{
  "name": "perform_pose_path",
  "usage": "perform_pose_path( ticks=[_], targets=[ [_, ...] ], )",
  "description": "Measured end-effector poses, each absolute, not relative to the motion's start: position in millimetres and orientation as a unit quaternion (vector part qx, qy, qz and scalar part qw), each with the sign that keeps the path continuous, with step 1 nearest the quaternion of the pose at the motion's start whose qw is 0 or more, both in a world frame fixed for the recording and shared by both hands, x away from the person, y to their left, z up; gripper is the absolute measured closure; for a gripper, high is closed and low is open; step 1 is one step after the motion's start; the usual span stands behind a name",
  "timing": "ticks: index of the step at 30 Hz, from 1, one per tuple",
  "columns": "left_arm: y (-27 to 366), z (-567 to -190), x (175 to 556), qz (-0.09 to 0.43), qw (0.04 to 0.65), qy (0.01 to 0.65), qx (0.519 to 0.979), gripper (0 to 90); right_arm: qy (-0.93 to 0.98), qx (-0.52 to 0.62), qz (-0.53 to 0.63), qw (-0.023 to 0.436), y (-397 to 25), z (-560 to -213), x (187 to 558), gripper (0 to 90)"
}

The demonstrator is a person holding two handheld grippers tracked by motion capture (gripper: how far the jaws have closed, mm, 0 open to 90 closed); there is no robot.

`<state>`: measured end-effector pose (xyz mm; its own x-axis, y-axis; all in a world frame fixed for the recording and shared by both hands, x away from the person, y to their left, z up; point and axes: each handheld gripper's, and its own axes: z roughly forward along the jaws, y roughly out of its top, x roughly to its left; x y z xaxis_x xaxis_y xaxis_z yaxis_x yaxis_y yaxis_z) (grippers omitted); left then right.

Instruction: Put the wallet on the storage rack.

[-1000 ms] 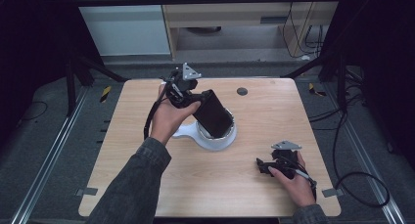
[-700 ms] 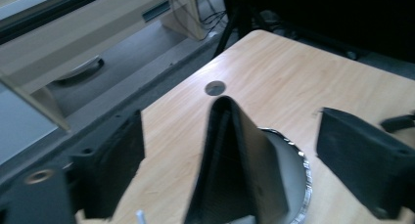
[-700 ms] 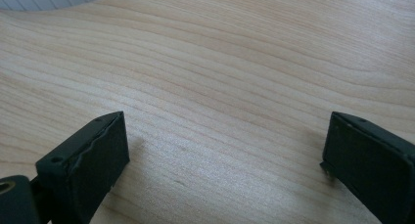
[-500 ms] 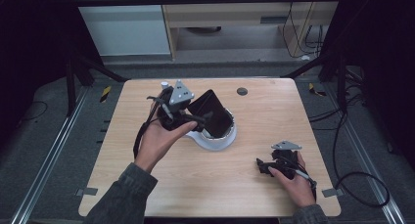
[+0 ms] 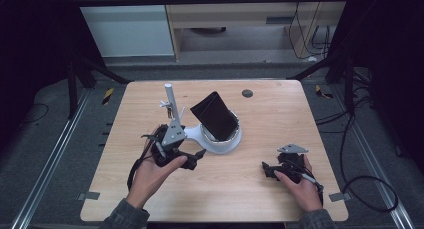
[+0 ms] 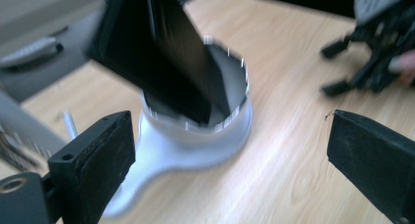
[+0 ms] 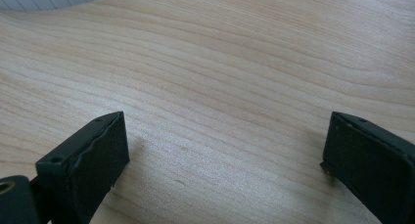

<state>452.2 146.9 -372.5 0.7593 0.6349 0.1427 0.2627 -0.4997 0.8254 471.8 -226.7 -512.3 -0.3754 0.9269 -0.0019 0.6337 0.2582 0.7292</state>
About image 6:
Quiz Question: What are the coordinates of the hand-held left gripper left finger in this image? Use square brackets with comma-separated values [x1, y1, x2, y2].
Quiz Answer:
[47, 110, 137, 224]

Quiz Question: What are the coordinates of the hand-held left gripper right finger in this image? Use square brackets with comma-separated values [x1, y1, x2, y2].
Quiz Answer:
[326, 109, 415, 224]

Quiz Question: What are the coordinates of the white stand with pole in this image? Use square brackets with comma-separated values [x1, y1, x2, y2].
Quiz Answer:
[0, 89, 254, 219]

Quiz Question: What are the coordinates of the white cup with shiny rim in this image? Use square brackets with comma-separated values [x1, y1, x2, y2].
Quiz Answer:
[139, 42, 252, 144]

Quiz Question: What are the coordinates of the black phone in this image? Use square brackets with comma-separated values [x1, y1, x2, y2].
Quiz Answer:
[85, 0, 232, 126]

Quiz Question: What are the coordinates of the metal floor rail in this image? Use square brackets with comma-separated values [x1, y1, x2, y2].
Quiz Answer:
[0, 35, 65, 69]

